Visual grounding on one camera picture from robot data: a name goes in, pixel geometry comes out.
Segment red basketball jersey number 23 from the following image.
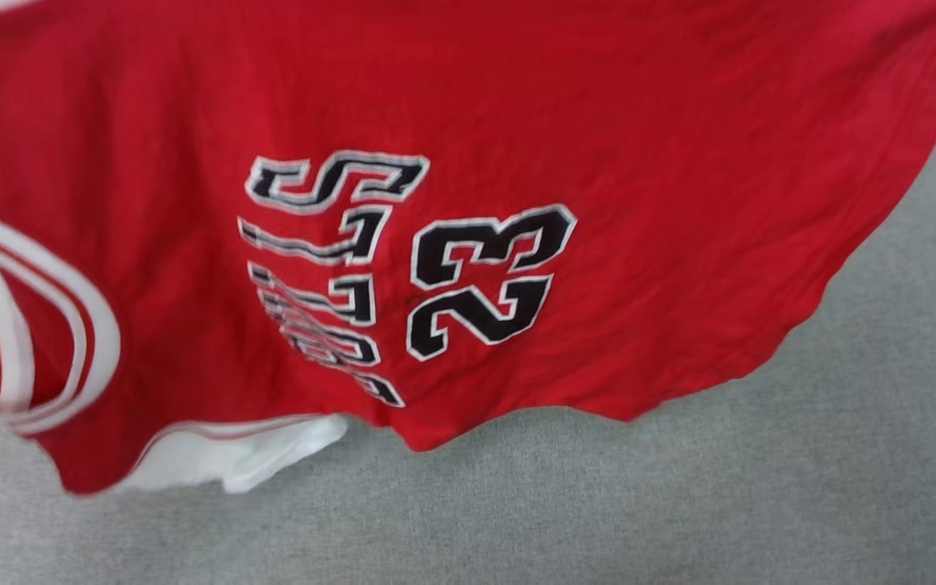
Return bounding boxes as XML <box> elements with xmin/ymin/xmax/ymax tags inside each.
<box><xmin>0</xmin><ymin>0</ymin><xmax>936</xmax><ymax>496</ymax></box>

